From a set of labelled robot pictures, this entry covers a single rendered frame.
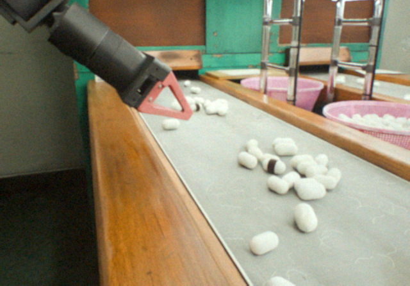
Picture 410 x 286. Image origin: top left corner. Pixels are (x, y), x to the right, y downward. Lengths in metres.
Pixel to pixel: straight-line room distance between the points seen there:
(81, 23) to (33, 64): 1.70
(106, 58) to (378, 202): 0.38
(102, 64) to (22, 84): 1.72
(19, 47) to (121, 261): 1.88
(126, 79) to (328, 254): 0.29
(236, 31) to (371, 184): 1.00
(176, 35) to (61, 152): 1.17
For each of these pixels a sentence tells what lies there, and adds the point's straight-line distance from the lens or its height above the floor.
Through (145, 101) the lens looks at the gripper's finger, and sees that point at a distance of 0.44.
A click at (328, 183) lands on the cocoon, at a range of 0.49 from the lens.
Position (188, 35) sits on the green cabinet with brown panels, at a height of 0.91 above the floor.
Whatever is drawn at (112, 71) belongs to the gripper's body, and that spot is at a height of 0.90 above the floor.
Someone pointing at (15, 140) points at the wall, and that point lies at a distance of 2.22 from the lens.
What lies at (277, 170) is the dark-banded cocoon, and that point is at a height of 0.75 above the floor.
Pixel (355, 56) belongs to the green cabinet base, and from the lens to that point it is 1.74.
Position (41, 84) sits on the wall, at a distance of 2.13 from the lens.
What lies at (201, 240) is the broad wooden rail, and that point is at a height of 0.76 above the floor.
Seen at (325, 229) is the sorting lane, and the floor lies 0.74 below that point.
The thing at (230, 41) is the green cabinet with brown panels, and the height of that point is 0.89.
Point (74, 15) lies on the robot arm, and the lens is 0.43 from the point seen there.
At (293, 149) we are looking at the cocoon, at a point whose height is 0.75.
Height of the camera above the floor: 0.95
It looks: 17 degrees down
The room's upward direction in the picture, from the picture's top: straight up
